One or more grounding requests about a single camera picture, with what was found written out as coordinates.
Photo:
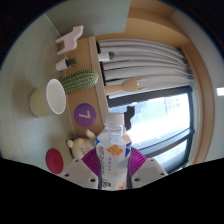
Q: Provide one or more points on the beige mouse plush toy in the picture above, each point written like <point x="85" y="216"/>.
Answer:
<point x="80" y="148"/>

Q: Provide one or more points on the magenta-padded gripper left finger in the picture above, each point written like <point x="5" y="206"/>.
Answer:
<point x="78" y="171"/>

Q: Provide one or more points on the dark-framed window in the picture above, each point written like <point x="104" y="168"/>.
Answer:
<point x="160" y="116"/>

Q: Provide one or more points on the white curtain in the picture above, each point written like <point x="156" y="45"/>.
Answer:
<point x="146" y="63"/>

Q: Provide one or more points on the wooden desk ledge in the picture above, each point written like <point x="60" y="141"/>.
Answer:
<point x="85" y="98"/>

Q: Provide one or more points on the pink horse figurine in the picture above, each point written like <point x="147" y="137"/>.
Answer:
<point x="70" y="40"/>

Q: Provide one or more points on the flat round red coaster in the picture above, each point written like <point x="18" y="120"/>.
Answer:
<point x="54" y="161"/>

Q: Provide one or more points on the wooden hand model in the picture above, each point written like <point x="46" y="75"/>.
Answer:
<point x="125" y="86"/>

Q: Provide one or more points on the black figurine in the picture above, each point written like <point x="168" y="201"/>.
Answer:
<point x="130" y="115"/>

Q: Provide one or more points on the purple round number sign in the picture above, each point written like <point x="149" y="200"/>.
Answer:
<point x="85" y="114"/>

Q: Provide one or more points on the grey-green desk partition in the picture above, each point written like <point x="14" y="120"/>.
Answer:
<point x="93" y="16"/>

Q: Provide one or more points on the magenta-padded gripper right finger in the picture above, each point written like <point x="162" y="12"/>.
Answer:
<point x="150" y="170"/>

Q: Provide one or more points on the pale yellow white cup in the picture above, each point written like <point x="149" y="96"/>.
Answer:
<point x="55" y="96"/>

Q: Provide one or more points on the tall green cactus ornament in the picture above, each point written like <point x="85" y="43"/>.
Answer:
<point x="79" y="81"/>

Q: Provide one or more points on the clear plastic water bottle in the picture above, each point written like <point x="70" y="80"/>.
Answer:
<point x="113" y="156"/>

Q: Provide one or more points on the ceiling light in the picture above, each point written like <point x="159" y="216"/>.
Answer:
<point x="220" y="91"/>

